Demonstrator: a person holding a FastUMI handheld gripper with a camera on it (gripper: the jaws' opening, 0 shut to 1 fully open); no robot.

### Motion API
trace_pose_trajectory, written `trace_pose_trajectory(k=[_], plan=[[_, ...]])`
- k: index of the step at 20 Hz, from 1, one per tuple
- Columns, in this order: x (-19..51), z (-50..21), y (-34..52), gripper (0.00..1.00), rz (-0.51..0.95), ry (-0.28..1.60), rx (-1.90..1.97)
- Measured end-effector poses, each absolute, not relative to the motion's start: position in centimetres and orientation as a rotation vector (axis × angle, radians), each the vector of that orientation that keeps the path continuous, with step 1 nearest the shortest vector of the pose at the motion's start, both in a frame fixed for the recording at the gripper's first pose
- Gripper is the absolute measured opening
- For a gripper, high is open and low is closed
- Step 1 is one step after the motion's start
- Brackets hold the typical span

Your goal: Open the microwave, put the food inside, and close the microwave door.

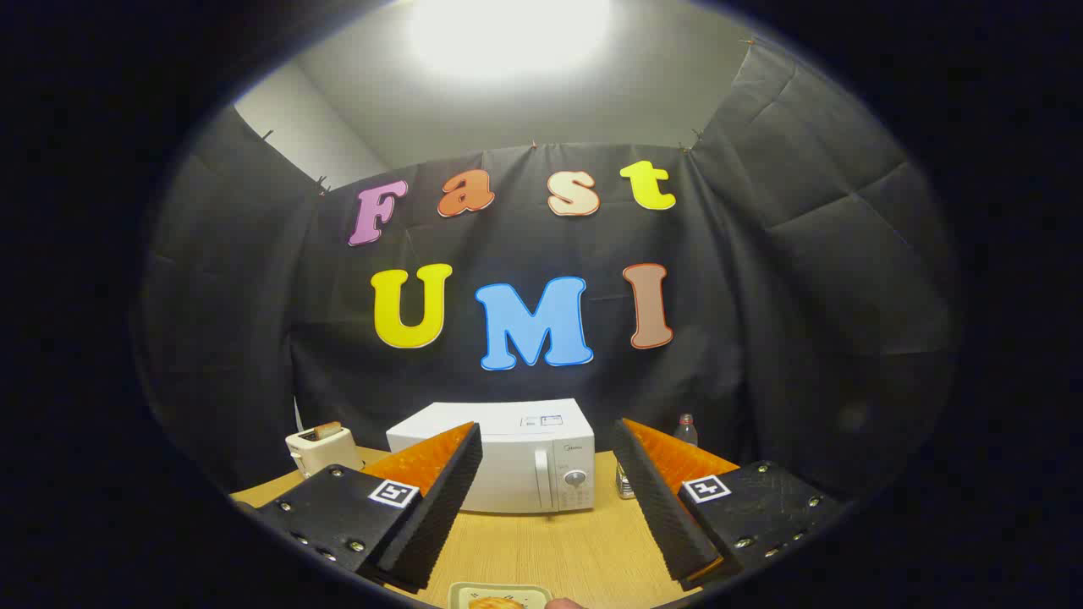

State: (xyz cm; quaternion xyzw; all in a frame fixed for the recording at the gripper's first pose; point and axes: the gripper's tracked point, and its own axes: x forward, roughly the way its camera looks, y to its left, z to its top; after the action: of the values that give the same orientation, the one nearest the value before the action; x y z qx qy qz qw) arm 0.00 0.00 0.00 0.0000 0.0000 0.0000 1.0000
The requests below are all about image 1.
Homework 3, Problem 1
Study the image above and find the black backdrop cloth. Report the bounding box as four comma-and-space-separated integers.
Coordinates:
135, 42, 961, 508

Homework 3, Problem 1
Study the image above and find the cream toaster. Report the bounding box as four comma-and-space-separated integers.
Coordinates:
285, 421, 366, 479

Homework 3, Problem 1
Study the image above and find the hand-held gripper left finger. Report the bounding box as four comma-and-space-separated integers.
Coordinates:
254, 421, 484, 593

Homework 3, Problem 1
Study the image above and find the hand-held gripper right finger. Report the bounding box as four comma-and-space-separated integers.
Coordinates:
611, 418, 847, 591

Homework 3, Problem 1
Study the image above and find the cream plate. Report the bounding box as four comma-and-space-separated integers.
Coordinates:
448, 582, 555, 609

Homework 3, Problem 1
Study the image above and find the white microwave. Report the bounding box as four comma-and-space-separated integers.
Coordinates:
386, 398, 596, 514

